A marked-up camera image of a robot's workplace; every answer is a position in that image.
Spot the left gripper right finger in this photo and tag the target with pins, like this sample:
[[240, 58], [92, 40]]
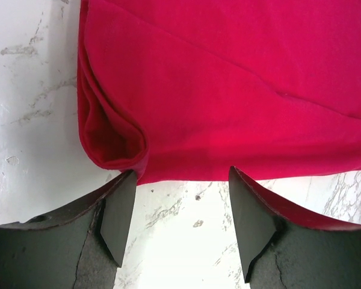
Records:
[[284, 245]]

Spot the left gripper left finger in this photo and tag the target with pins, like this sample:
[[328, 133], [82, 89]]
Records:
[[79, 245]]

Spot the crimson red t shirt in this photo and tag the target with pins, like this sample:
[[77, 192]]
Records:
[[184, 90]]

